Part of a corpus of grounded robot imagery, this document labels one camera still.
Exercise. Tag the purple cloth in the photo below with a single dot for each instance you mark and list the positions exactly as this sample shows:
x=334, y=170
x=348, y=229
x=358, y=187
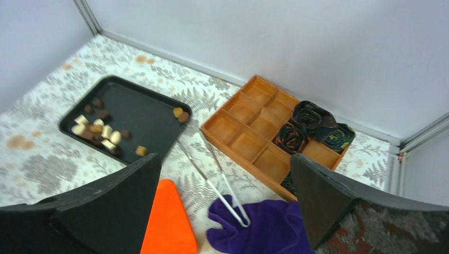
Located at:
x=276, y=226

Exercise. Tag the orange compartment organizer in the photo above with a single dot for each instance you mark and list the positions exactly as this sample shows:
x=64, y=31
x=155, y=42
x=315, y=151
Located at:
x=244, y=127

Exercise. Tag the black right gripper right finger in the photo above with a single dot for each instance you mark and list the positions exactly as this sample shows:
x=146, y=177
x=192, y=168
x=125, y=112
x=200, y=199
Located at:
x=340, y=213

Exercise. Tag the black chocolate tray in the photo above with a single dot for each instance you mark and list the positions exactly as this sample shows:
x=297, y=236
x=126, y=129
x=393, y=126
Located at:
x=147, y=114

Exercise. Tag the caramel round chocolate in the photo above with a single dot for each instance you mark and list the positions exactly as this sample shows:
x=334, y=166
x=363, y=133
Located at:
x=178, y=111

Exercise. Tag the orange box lid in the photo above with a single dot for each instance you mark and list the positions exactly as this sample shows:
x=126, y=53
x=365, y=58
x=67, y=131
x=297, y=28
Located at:
x=169, y=229

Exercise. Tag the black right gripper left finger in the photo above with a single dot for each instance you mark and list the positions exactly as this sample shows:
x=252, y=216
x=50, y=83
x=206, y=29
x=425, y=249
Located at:
x=108, y=215

